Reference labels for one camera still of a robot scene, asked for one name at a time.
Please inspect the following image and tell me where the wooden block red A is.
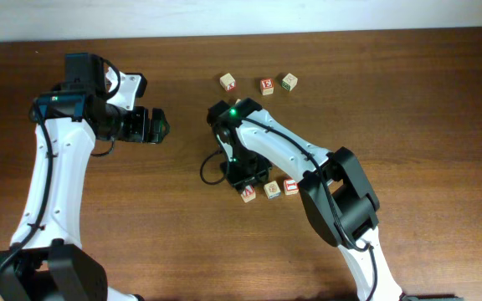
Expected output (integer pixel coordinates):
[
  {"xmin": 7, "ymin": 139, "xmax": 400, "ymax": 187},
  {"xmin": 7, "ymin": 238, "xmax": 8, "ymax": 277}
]
[{"xmin": 240, "ymin": 185, "xmax": 257, "ymax": 203}]

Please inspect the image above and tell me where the wooden block leaf picture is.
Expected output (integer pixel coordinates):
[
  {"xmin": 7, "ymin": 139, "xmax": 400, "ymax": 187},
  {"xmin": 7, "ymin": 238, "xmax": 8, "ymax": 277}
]
[{"xmin": 219, "ymin": 73, "xmax": 237, "ymax": 91}]

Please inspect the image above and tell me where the wooden block red I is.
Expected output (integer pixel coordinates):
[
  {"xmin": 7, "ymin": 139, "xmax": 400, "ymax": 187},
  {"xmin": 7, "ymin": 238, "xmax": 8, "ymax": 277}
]
[{"xmin": 283, "ymin": 178, "xmax": 299, "ymax": 195}]

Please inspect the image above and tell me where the wooden block red E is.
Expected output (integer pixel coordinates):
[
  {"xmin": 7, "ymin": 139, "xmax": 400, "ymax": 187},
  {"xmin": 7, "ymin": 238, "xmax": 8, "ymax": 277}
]
[{"xmin": 259, "ymin": 78, "xmax": 274, "ymax": 96}]

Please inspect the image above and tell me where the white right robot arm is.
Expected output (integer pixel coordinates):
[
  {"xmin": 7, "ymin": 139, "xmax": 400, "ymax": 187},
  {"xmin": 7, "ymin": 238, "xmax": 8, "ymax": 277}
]
[{"xmin": 207, "ymin": 99, "xmax": 405, "ymax": 300}]

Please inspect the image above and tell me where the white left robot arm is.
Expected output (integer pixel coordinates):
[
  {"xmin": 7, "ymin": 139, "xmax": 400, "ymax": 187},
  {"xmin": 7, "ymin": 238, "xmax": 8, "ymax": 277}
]
[{"xmin": 0, "ymin": 68, "xmax": 170, "ymax": 300}]

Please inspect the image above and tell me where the wooden block blue side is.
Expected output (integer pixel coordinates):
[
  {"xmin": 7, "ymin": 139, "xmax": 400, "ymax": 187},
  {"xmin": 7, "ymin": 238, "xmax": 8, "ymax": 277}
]
[{"xmin": 264, "ymin": 181, "xmax": 281, "ymax": 199}]

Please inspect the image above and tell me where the wooden block green letter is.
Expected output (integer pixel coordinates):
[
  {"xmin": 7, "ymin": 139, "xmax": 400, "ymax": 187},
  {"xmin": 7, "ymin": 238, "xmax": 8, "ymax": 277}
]
[{"xmin": 281, "ymin": 73, "xmax": 298, "ymax": 92}]

